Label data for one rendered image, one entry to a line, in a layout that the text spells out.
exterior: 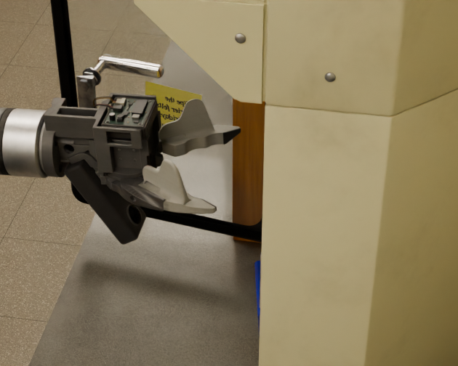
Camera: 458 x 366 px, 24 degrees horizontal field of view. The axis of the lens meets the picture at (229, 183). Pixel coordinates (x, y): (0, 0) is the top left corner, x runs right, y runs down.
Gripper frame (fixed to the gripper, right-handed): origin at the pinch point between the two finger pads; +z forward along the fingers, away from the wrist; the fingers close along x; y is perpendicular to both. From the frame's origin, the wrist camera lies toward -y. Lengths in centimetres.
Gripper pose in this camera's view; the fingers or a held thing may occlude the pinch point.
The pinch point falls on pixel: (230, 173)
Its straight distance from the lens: 114.9
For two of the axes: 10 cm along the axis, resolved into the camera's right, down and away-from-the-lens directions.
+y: -0.4, -8.1, -5.9
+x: 1.8, -5.9, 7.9
